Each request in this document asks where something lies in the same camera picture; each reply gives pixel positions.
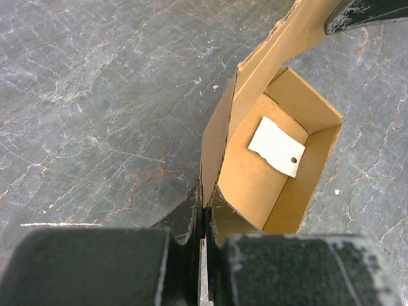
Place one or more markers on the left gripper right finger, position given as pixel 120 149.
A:
pixel 246 266

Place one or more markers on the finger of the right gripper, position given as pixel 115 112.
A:
pixel 361 13

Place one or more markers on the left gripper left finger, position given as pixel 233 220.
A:
pixel 159 265

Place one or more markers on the small white plastic block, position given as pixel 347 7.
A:
pixel 279 150

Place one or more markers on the brown cardboard box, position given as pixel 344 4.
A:
pixel 262 87

